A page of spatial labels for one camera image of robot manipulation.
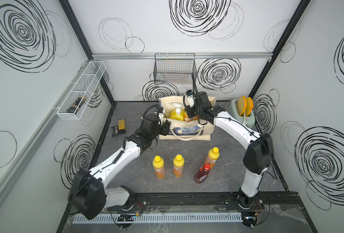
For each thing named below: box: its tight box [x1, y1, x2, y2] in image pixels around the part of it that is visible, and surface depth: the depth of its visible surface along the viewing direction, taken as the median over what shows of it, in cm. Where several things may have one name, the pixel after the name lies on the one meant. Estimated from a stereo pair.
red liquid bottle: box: [193, 163, 211, 184], surface depth 71 cm
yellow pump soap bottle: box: [170, 102, 185, 121], surface depth 87 cm
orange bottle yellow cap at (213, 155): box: [204, 146, 220, 170], surface depth 72 cm
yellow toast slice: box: [237, 95, 248, 117], surface depth 93 cm
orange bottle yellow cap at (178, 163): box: [172, 154, 185, 178], surface depth 69 cm
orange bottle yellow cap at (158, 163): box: [152, 155, 166, 180], surface depth 69 cm
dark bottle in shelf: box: [66, 95, 87, 115], surface depth 68 cm
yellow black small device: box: [110, 118, 127, 137], surface depth 102 cm
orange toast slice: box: [245, 96, 254, 117], surface depth 91 cm
